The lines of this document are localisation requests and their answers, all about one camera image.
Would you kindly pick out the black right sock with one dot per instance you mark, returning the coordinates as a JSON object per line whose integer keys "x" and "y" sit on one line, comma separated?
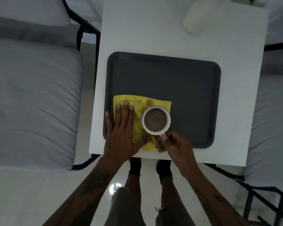
{"x": 164, "y": 170}

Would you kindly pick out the person's leg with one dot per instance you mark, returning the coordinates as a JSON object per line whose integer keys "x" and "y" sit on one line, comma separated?
{"x": 133, "y": 185}
{"x": 168, "y": 195}

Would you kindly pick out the person's left leg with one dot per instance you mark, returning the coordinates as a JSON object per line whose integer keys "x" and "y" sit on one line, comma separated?
{"x": 133, "y": 185}

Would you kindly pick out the white blue-patterned coffee cup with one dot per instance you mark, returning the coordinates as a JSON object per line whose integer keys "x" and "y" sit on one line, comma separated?
{"x": 155, "y": 120}

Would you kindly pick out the person's right leg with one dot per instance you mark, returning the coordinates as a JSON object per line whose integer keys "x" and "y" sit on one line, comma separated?
{"x": 168, "y": 195}

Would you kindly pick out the light grey seat cushion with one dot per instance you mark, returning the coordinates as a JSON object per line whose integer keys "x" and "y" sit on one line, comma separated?
{"x": 271, "y": 129}
{"x": 33, "y": 103}

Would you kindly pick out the person's right forearm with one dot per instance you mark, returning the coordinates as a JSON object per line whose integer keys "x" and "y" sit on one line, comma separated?
{"x": 210, "y": 200}

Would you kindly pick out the black sock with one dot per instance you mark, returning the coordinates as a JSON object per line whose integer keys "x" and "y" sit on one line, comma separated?
{"x": 164, "y": 170}
{"x": 135, "y": 167}

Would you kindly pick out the yellow stained cloth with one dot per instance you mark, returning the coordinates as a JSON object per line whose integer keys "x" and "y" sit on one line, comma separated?
{"x": 143, "y": 102}

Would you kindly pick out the person's left forearm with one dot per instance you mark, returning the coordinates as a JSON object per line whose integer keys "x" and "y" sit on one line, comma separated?
{"x": 89, "y": 193}

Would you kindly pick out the grey frayed shorts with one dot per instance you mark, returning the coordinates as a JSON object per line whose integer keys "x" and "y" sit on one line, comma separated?
{"x": 125, "y": 209}

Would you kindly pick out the right grey cushioned chair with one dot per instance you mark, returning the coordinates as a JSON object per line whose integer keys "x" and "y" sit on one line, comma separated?
{"x": 250, "y": 200}

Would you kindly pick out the black left sock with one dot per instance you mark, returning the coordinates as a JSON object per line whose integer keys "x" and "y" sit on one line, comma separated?
{"x": 135, "y": 167}

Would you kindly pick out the light grey back cushion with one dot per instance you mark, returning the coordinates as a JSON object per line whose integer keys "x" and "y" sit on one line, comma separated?
{"x": 280, "y": 30}
{"x": 26, "y": 9}

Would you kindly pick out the person's left hand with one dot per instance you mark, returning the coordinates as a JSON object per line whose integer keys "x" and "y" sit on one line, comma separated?
{"x": 119, "y": 138}

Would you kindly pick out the person's right hand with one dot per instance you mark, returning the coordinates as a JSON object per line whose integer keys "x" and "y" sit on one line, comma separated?
{"x": 179, "y": 150}

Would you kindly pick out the dark grey tray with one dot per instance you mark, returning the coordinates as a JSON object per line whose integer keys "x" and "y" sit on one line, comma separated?
{"x": 179, "y": 91}

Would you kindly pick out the white ceramic vase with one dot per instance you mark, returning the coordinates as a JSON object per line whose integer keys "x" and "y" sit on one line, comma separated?
{"x": 195, "y": 21}

